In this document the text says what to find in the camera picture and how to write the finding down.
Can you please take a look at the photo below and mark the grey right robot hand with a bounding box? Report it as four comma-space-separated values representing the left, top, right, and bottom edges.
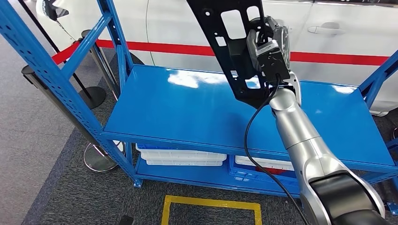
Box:
250, 15, 291, 68

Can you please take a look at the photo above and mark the long black plastic part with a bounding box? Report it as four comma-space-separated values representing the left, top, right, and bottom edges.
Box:
186, 0, 271, 109

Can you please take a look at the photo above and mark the blue metal shelf rack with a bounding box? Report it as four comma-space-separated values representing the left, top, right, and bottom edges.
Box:
0, 0, 398, 199
380, 126, 398, 217

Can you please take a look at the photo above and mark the red barrier belt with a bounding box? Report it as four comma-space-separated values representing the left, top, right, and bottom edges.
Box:
51, 39, 391, 67

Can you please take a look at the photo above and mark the white car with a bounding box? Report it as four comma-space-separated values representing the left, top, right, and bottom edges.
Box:
36, 0, 398, 117

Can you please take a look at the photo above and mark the dark car side mirror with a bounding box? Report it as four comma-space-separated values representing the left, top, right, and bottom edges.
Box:
43, 0, 70, 22

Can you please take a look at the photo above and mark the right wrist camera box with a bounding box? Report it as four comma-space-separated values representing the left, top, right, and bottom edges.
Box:
247, 29, 291, 83

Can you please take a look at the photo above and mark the white car door handle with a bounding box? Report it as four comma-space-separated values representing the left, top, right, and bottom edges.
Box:
307, 22, 346, 36

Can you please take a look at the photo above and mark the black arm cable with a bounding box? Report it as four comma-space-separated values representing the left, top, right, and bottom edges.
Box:
244, 74, 312, 225

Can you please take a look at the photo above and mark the chrome stanchion post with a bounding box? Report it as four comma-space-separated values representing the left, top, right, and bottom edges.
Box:
21, 64, 127, 173
81, 29, 122, 98

